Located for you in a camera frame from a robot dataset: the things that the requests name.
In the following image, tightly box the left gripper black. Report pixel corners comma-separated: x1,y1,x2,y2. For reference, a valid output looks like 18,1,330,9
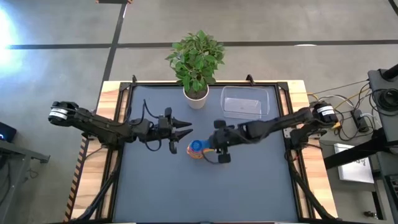
157,106,194,155

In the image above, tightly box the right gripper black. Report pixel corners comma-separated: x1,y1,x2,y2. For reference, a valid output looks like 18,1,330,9
207,119,241,164

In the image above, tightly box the yellow measuring cup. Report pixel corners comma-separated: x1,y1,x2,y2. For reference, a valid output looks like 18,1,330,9
187,142,216,159

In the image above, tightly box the blue measuring cup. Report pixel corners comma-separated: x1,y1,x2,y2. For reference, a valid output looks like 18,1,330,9
189,139,211,152

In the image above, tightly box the orange measuring cup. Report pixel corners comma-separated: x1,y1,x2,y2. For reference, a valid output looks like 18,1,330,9
186,141,215,161

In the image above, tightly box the clear plastic basket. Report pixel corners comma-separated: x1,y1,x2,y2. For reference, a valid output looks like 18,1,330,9
220,85,271,121

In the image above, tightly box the white plant pot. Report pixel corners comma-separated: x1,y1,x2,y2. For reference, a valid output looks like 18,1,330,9
182,84,210,110

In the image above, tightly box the green leafy plant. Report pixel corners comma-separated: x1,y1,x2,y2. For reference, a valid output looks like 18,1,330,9
164,29,226,93

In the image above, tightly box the white paper sheet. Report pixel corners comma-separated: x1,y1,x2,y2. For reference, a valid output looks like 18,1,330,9
333,142,375,184

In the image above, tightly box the black power strip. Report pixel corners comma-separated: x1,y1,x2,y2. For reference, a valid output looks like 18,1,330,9
350,108,371,133

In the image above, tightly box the grey side table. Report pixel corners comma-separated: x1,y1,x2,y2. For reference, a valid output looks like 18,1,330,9
0,139,51,224

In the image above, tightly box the dark electronic device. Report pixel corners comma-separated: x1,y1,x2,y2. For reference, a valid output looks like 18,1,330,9
0,121,17,143

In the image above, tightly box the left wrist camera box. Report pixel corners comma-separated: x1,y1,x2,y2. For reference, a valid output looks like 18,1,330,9
157,115,170,131

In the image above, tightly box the black table frame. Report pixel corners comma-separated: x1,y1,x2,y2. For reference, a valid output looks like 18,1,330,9
63,73,341,224

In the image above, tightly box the yellow cable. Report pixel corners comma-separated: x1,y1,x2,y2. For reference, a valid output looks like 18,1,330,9
307,90,371,130

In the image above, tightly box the black camera stand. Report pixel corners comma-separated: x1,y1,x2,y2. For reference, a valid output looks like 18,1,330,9
323,63,398,224

